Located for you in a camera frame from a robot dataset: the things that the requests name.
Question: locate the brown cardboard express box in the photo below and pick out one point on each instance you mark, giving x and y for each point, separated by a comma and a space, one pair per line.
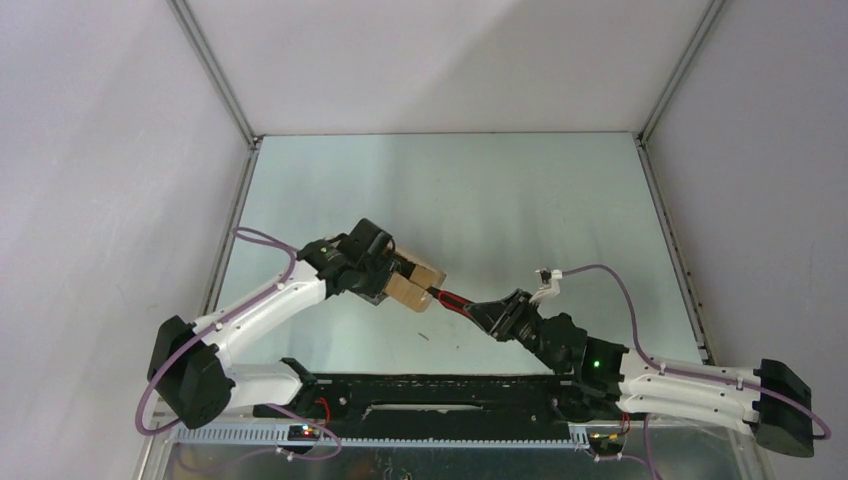
411, 279

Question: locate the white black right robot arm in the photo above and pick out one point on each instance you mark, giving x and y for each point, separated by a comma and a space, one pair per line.
769, 402

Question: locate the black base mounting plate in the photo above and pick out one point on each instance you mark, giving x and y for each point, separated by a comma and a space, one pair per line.
414, 405

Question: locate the aluminium frame post right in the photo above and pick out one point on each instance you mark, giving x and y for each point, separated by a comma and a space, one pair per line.
704, 27

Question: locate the grey cable duct rail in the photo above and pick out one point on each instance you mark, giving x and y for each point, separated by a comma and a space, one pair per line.
283, 435

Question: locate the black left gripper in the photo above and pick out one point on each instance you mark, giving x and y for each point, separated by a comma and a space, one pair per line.
376, 291

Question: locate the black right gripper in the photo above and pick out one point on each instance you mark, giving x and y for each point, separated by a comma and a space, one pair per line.
498, 318

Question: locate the red black utility knife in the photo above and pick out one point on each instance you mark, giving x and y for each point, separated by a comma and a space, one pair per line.
451, 301

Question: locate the aluminium frame post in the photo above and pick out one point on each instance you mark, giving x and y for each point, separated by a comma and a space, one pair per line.
198, 41
704, 27

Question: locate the aluminium frame post left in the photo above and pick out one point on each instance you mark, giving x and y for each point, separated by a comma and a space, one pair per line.
198, 41

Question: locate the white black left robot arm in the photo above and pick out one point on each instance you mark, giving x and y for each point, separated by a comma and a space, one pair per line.
193, 366

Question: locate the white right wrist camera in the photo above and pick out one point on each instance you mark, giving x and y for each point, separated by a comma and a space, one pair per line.
548, 285

